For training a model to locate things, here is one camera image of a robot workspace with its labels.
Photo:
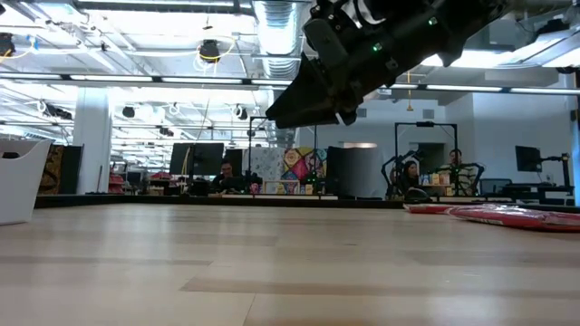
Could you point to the red popcorn bag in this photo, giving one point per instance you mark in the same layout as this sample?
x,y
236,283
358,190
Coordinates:
x,y
521,218
426,208

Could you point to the black cabinet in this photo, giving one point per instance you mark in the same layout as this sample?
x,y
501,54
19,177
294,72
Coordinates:
x,y
234,155

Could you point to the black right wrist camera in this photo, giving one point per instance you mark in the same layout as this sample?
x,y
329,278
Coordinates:
x,y
324,41

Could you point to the black overhead camera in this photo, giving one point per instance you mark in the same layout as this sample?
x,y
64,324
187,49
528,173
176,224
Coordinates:
x,y
209,50

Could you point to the black table edge rail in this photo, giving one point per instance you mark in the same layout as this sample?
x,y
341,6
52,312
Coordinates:
x,y
181,201

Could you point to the silver ventilation duct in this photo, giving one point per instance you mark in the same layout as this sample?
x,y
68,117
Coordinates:
x,y
276,36

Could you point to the yellow boxes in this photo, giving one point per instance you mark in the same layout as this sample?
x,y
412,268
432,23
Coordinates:
x,y
435,179

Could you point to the black ceiling spotlight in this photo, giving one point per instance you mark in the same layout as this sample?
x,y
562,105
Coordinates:
x,y
128,111
241,112
166,131
59,112

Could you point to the dark desk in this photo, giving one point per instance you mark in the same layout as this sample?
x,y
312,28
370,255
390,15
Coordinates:
x,y
534,188

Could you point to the black background robot arm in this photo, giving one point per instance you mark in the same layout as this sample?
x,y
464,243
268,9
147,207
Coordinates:
x,y
392,169
476,174

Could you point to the patterned dark divider panel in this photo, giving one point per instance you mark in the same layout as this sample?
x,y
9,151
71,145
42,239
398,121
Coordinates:
x,y
68,169

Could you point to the white building column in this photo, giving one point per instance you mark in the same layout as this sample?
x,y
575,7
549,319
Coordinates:
x,y
93,154

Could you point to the person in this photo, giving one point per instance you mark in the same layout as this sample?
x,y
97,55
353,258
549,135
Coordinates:
x,y
455,158
226,174
410,174

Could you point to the black monitor on arm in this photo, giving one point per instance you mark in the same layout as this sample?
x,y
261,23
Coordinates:
x,y
528,158

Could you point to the colourful mural panel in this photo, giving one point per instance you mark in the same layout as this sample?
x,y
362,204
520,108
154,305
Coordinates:
x,y
299,165

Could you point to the overhead light bar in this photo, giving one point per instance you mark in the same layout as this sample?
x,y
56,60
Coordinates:
x,y
204,80

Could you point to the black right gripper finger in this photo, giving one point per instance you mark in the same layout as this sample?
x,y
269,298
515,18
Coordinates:
x,y
308,95
312,121

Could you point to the red background object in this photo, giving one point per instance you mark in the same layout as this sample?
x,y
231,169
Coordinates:
x,y
117,183

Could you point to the grey wall vent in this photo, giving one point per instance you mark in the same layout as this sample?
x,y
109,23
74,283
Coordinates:
x,y
428,113
361,112

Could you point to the white plastic basket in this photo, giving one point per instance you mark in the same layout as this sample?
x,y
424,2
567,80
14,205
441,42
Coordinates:
x,y
22,190

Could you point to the wooden box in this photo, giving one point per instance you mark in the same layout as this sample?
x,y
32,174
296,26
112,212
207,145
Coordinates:
x,y
281,186

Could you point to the black stand frame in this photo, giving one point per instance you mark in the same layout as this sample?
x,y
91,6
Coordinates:
x,y
249,136
426,123

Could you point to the dark grey cabinet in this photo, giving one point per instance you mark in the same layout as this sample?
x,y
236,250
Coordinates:
x,y
351,172

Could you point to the black overhead device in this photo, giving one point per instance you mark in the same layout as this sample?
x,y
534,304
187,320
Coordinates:
x,y
5,44

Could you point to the black monitor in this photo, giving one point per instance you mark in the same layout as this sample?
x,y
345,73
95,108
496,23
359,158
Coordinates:
x,y
182,158
209,156

